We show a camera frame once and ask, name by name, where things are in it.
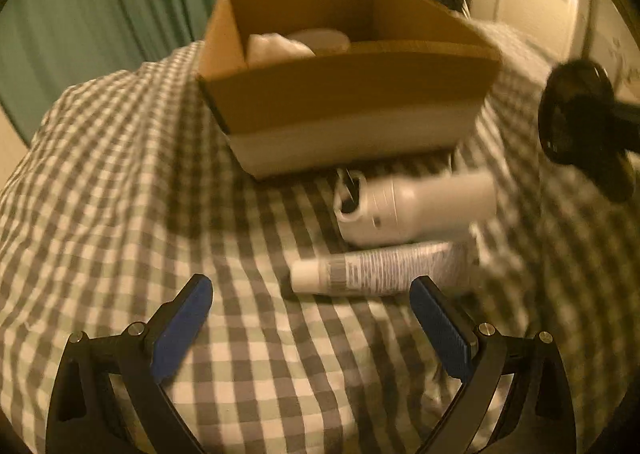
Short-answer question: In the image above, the white hair dryer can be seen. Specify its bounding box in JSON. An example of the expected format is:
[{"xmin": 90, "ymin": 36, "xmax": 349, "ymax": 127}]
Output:
[{"xmin": 333, "ymin": 169, "xmax": 497, "ymax": 248}]

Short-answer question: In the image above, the white cream tube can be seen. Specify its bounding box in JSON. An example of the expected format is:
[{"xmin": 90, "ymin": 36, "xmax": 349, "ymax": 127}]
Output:
[{"xmin": 290, "ymin": 239, "xmax": 477, "ymax": 297}]

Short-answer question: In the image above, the grey white sock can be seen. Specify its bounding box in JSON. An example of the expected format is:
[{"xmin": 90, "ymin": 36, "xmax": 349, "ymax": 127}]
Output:
[{"xmin": 246, "ymin": 33, "xmax": 316, "ymax": 68}]

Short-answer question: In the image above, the grey checkered bed quilt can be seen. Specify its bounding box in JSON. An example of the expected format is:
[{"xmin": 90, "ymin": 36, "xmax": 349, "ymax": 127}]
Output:
[{"xmin": 1, "ymin": 22, "xmax": 639, "ymax": 453}]

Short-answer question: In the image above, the brown cardboard box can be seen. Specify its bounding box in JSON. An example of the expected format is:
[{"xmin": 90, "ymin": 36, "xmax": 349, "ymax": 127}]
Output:
[{"xmin": 198, "ymin": 0, "xmax": 501, "ymax": 178}]

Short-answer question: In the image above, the white tape roll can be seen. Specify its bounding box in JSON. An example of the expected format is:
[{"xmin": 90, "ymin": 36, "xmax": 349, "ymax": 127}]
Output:
[{"xmin": 288, "ymin": 29, "xmax": 350, "ymax": 55}]

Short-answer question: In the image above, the large green curtain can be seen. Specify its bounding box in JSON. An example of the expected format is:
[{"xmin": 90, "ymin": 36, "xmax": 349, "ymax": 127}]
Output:
[{"xmin": 1, "ymin": 0, "xmax": 215, "ymax": 141}]

